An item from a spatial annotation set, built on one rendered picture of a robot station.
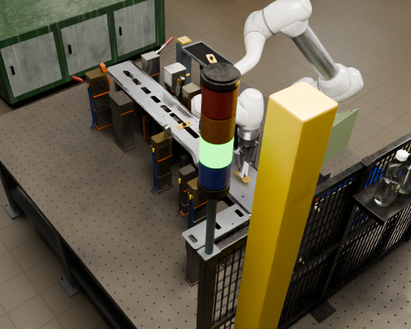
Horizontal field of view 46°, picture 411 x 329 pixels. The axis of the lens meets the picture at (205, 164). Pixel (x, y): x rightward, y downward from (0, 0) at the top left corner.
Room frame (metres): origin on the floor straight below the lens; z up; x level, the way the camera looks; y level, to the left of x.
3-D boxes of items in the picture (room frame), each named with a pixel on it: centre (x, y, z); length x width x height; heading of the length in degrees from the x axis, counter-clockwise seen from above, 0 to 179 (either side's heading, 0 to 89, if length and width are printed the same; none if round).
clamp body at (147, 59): (2.51, 0.34, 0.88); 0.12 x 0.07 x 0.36; 128
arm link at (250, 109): (1.57, -0.16, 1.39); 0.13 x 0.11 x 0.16; 86
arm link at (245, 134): (1.57, -0.17, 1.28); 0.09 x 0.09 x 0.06
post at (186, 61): (2.53, 0.16, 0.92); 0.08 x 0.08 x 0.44; 38
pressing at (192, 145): (1.95, 0.14, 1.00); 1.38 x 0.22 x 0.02; 38
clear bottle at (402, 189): (1.13, -0.65, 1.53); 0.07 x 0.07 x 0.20
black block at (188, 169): (1.61, 0.10, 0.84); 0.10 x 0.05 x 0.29; 128
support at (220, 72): (0.74, -0.02, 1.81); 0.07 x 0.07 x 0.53
